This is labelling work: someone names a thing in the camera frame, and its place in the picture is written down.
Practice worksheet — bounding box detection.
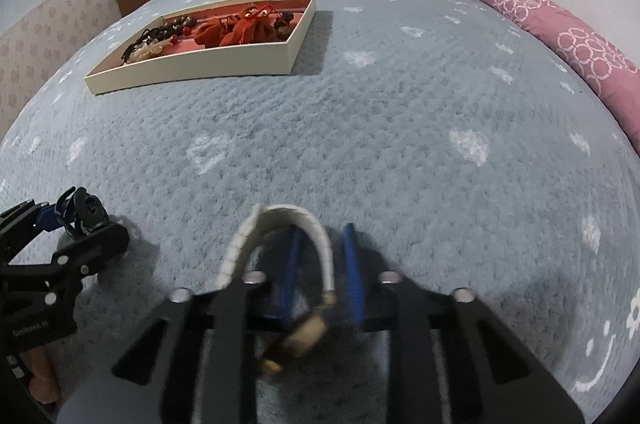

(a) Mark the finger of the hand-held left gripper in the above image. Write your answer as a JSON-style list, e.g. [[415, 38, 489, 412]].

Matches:
[[0, 199, 66, 255], [0, 221, 131, 305]]

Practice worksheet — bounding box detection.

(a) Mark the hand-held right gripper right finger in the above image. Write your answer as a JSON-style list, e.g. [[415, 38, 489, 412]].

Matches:
[[342, 224, 583, 424]]

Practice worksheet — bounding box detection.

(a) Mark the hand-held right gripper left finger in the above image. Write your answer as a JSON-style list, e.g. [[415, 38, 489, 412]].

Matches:
[[57, 227, 303, 424]]

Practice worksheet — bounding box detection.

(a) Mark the black hair tie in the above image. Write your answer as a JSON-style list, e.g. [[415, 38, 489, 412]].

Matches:
[[55, 187, 109, 239]]

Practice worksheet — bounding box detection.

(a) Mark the white braided bracelet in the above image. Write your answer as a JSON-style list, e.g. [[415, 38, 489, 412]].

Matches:
[[217, 204, 338, 377]]

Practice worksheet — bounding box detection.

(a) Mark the shallow white cardboard box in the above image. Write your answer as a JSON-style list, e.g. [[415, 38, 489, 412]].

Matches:
[[84, 0, 318, 96]]

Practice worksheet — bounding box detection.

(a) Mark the brown bead bracelet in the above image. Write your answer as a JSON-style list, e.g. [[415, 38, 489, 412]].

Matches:
[[159, 17, 195, 38]]

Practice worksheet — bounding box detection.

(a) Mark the orange scrunchie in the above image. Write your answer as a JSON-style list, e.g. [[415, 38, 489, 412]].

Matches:
[[194, 15, 282, 49]]

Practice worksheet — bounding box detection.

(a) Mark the red string bracelet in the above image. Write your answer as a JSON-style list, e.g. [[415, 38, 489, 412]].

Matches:
[[237, 3, 278, 19]]

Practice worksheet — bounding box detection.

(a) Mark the person's left hand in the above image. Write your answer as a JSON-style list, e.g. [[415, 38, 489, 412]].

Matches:
[[22, 346, 63, 405]]

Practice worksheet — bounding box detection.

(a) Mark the grey printed bed sheet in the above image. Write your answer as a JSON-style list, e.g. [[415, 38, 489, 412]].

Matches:
[[0, 0, 640, 424]]

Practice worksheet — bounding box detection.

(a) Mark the pink rolled quilt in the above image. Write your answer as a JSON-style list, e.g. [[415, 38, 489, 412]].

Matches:
[[416, 0, 640, 155]]

